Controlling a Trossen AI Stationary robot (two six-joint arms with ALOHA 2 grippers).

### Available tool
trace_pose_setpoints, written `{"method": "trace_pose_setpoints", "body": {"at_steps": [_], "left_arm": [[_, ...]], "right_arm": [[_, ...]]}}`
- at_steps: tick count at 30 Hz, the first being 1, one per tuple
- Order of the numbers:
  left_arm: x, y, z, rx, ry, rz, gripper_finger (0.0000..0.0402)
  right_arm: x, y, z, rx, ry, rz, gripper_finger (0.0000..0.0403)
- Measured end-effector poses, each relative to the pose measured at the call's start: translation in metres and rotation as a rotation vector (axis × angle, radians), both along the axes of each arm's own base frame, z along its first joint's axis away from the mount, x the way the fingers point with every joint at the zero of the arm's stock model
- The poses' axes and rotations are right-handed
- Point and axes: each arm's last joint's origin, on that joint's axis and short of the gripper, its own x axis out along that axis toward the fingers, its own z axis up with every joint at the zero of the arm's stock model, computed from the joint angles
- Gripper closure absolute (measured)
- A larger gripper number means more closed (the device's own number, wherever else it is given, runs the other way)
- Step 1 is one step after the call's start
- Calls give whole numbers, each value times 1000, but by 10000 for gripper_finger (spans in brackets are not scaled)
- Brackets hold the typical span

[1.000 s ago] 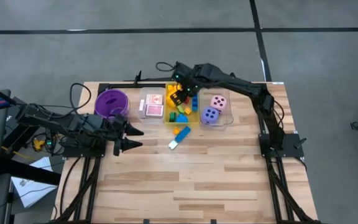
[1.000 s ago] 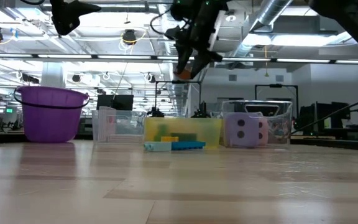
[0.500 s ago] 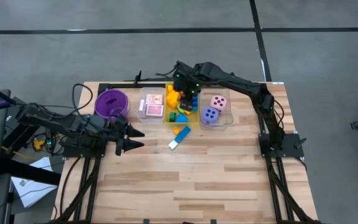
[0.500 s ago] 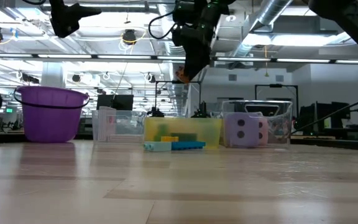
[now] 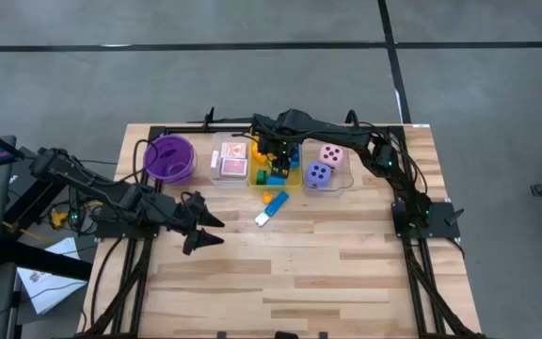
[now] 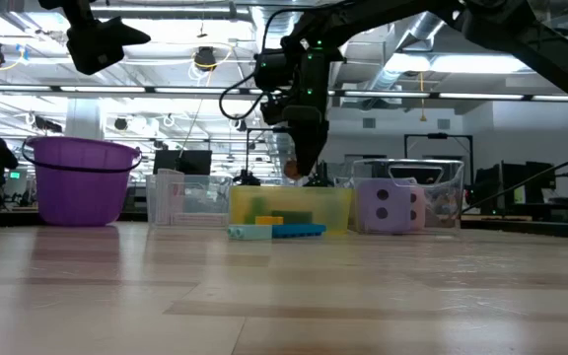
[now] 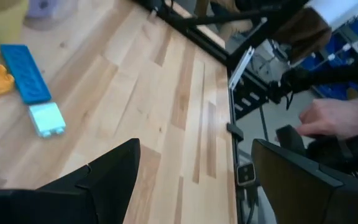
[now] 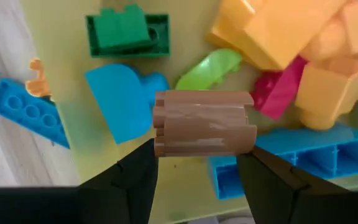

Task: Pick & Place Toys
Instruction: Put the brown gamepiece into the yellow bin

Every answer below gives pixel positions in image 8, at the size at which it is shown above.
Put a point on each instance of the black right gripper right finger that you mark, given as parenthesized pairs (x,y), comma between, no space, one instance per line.
(291,199)

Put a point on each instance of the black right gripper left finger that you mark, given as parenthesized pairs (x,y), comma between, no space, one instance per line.
(104,199)

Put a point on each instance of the large blue toy block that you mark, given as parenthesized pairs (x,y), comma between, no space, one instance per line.
(322,149)

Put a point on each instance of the small blue toy piece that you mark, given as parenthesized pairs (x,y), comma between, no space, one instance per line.
(120,99)

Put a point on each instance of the red toy block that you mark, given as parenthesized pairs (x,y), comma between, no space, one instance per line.
(278,90)

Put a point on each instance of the brown toy block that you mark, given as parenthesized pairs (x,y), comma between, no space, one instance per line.
(204,124)

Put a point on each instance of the small orange toy block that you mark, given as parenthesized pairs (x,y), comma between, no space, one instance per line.
(37,84)

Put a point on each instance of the lime green toy block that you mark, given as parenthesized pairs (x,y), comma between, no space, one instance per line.
(210,71)

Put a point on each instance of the dark green toy block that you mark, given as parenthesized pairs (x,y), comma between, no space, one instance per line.
(120,31)

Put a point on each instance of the long blue flat block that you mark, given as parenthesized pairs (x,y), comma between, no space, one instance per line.
(26,112)

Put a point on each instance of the yellow translucent tray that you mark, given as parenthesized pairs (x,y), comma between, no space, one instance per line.
(67,46)

